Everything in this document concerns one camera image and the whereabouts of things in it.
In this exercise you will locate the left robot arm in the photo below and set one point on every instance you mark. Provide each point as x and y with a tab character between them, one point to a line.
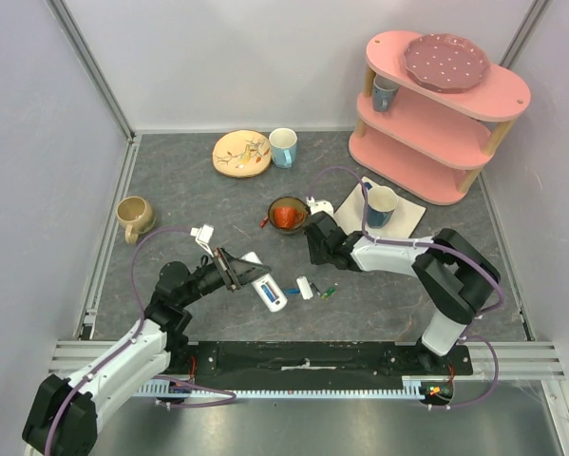
67	414

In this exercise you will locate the pink three-tier shelf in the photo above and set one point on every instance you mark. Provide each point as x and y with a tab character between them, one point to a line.
432	144

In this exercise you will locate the mauve polka dot plate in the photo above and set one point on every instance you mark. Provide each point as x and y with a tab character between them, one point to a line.
445	63

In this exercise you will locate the slotted cable duct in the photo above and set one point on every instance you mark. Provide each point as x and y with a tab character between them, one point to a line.
165	389

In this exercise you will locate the green battery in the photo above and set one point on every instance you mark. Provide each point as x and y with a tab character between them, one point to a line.
328	293

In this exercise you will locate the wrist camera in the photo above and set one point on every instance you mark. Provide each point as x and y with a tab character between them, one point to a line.
202	236
316	206

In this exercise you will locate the beige ceramic mug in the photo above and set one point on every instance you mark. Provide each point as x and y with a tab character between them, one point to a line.
136	216

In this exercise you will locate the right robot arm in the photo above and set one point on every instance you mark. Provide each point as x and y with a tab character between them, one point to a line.
457	278

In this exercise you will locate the brown patterned bowl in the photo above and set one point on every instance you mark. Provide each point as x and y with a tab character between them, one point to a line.
287	201

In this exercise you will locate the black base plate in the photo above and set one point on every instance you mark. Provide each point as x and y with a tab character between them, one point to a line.
304	365

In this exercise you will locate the light blue mug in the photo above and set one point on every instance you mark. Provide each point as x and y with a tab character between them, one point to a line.
283	142

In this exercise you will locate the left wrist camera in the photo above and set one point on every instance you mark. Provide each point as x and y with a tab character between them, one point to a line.
202	236

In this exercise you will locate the yellow floral plate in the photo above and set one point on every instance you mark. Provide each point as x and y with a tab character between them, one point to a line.
242	154

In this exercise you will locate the white remote control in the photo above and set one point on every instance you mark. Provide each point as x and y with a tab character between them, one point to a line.
281	298

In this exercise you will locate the orange cup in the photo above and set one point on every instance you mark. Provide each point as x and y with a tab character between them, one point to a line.
287	218

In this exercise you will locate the black battery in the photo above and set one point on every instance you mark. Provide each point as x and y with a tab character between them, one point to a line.
315	289

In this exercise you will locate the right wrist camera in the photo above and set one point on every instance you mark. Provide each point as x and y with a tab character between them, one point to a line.
316	206

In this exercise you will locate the dark blue mug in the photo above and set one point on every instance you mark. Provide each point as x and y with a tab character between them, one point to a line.
382	202

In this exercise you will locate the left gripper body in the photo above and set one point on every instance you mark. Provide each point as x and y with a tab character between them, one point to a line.
228	275

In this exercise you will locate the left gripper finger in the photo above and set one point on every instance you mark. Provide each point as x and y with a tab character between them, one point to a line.
248	265
249	276

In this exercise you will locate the blue mug on shelf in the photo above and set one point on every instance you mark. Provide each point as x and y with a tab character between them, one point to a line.
383	93

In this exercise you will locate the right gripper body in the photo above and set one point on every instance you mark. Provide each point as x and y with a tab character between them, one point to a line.
319	237

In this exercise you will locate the white battery cover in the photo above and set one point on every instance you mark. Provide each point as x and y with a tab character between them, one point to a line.
304	287

